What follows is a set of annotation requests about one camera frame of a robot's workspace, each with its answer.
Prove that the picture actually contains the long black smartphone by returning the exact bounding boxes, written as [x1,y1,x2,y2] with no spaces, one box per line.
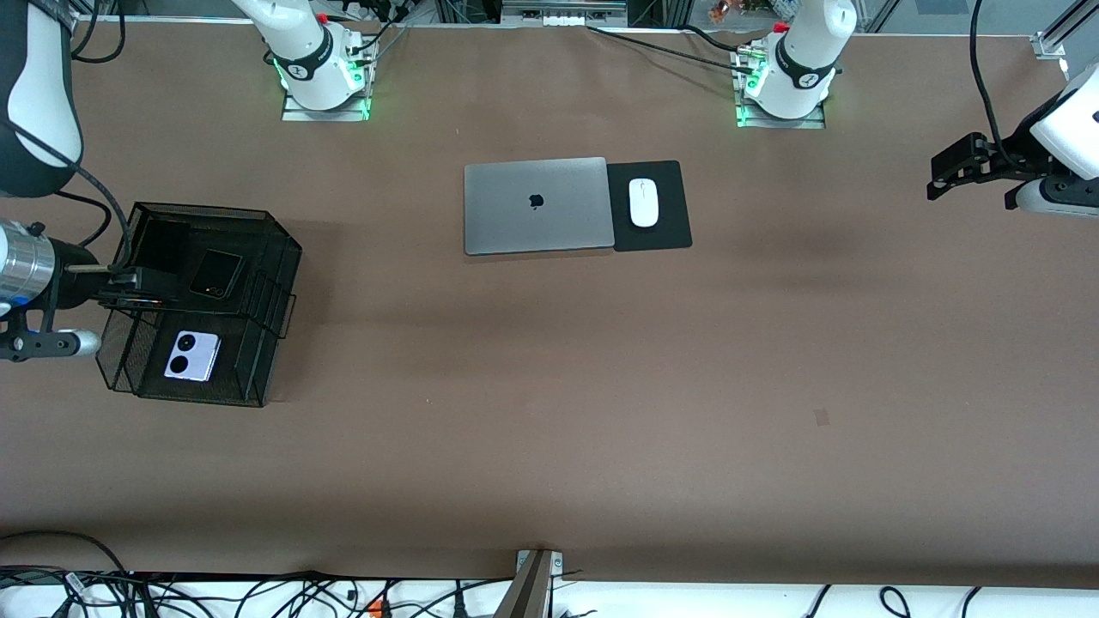
[120,219,191,306]

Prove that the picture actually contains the black flip phone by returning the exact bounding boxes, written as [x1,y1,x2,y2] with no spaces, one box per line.
[190,249,246,300]

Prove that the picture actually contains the lilac flip phone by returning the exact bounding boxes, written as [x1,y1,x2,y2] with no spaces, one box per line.
[163,330,222,383]

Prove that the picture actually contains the aluminium corner profile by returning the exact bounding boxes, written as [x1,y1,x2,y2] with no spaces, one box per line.
[1033,0,1099,61]

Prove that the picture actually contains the black mouse pad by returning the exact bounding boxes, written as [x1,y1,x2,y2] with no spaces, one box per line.
[606,160,694,253]

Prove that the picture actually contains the white computer mouse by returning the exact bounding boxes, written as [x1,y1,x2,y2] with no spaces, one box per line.
[628,178,660,228]

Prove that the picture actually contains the silver closed laptop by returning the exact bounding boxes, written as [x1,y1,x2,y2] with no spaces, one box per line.
[464,156,616,257]

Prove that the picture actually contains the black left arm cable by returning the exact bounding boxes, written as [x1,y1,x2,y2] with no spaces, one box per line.
[969,0,1027,168]

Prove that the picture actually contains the black wire mesh tray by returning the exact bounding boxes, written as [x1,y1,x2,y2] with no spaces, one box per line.
[96,202,303,409]

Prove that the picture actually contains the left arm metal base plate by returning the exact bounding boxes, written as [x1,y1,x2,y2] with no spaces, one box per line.
[734,43,827,130]

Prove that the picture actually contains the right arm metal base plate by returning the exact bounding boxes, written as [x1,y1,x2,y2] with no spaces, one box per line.
[282,39,375,122]

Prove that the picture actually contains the black looped floor cable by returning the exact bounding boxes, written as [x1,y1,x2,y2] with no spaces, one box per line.
[0,530,131,578]

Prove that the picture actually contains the short black table cable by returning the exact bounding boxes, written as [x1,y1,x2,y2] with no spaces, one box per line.
[683,24,752,52]

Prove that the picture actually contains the tangled black floor cables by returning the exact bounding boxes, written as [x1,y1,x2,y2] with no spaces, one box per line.
[0,566,516,618]

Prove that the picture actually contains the long black table cable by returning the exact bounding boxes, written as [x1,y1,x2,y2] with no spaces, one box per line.
[586,26,756,74]

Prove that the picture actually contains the grey aluminium post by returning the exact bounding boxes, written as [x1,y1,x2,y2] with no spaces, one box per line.
[494,549,565,618]

